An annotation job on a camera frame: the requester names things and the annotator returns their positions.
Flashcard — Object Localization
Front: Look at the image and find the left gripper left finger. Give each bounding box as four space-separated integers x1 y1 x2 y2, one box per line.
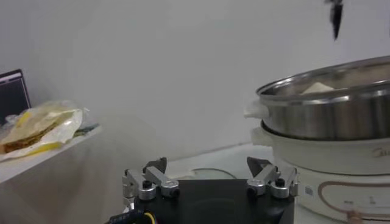
121 156 182 202

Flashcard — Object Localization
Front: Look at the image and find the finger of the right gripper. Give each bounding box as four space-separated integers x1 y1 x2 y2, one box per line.
324 0 344 42

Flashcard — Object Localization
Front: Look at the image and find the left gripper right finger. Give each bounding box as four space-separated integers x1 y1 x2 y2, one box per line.
246 156 300 201

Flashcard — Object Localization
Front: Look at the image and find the round glass lid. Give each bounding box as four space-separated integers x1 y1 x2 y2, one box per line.
167 166 238 181

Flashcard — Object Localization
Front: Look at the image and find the white steamed baozi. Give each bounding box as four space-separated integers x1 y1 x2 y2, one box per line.
300 81 336 96

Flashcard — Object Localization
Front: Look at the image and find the stainless steel steamer pot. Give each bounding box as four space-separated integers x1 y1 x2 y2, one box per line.
243 55 390 142

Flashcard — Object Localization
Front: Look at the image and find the plastic bag with food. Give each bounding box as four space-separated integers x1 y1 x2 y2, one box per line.
0 100 85 162

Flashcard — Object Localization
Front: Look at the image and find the white side table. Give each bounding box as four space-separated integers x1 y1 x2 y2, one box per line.
0 124 103 186

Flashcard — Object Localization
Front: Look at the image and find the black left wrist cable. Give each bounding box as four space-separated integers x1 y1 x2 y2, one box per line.
105 208 156 224

